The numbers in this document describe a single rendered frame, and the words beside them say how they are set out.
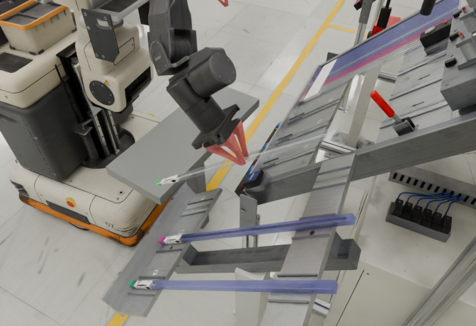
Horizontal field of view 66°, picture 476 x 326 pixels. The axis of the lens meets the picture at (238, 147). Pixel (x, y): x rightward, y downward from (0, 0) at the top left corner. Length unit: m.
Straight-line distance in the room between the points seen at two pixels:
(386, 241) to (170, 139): 0.77
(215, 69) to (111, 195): 1.13
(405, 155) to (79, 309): 1.39
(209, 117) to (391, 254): 0.65
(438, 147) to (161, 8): 0.54
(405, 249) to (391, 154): 0.41
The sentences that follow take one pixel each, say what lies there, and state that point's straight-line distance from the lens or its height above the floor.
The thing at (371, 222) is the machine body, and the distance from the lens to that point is 1.13.
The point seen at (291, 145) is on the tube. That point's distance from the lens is 0.64.
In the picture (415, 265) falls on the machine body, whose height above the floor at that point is 0.62.
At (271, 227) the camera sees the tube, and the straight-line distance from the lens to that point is 0.66.
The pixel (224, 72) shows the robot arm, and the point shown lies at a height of 1.17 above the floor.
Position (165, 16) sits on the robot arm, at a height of 1.23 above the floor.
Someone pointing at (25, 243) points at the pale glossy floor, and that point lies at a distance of 2.01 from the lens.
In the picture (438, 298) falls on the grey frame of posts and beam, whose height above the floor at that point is 0.66.
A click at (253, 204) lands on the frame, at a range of 0.96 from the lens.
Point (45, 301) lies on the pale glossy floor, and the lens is 1.81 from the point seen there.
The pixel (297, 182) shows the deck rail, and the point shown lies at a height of 0.83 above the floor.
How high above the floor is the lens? 1.50
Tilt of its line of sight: 44 degrees down
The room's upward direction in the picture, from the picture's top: straight up
